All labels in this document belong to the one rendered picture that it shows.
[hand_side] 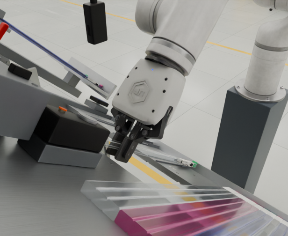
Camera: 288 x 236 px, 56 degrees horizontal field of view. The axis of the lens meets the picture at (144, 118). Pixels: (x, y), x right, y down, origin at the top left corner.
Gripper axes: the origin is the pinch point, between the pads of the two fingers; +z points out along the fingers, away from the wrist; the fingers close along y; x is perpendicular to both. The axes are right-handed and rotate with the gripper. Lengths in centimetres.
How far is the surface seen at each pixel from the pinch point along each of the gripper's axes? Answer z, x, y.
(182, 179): 0.5, 12.2, 6.8
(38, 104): -2.3, -22.5, 7.6
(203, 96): -52, 174, -85
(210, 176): -1.6, 31.0, 4.5
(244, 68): -106, 227, -87
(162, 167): 0.6, 11.9, 1.9
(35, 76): -2, 15, -60
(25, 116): -0.9, -23.1, 7.7
